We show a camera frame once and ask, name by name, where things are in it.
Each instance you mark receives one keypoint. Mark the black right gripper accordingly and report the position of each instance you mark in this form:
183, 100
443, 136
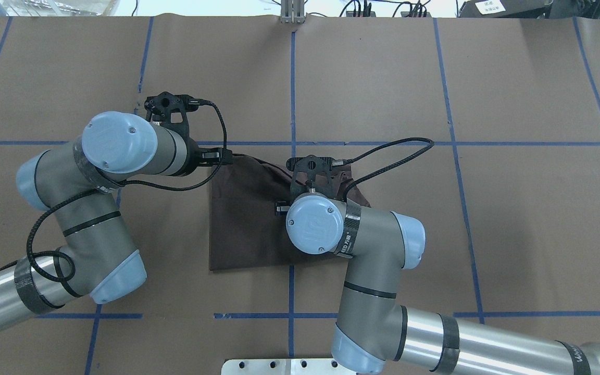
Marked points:
281, 209

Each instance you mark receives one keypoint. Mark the aluminium frame post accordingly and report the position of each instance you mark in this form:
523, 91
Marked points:
292, 11

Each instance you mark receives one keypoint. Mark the black box with white label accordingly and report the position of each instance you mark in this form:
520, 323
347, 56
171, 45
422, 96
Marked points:
504, 9

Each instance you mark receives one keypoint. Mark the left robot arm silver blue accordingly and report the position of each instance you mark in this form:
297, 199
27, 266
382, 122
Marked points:
81, 246

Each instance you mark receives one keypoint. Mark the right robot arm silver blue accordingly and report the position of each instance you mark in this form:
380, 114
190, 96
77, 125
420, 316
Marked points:
513, 236

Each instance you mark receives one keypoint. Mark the dark brown t-shirt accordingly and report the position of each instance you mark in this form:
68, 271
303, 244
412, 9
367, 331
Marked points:
245, 230

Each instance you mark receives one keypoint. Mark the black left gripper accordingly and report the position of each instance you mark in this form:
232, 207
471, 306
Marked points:
194, 155

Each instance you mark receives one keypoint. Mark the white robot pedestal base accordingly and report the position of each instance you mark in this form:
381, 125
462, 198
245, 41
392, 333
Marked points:
284, 366

